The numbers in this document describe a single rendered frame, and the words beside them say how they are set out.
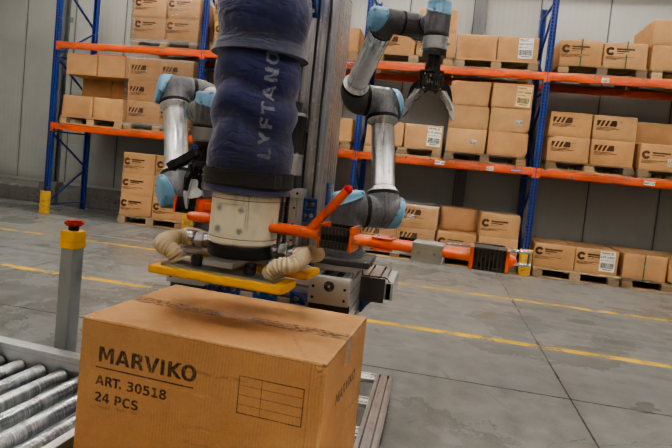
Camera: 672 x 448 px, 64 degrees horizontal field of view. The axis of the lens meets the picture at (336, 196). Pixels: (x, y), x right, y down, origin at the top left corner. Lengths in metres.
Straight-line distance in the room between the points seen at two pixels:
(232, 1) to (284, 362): 0.81
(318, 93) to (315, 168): 0.28
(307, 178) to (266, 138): 0.80
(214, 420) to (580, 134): 7.89
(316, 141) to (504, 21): 8.30
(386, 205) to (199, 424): 0.97
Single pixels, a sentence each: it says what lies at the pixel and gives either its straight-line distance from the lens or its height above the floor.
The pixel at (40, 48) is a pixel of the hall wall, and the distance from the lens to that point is 12.86.
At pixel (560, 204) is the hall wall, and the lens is 10.00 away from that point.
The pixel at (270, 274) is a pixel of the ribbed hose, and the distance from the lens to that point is 1.25.
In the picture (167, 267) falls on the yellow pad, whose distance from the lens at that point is 1.34.
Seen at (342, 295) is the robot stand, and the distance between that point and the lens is 1.76.
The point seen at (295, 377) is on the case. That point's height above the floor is 0.90.
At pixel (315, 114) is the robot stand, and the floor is 1.54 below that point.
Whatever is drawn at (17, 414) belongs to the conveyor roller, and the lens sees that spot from 1.94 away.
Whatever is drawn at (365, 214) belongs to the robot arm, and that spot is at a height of 1.19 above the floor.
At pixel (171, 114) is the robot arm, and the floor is 1.48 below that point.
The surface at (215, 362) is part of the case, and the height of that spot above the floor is 0.90.
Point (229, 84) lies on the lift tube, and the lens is 1.32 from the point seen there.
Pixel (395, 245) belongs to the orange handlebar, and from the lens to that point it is 1.25.
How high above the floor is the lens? 1.35
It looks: 3 degrees down
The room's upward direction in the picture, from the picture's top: 6 degrees clockwise
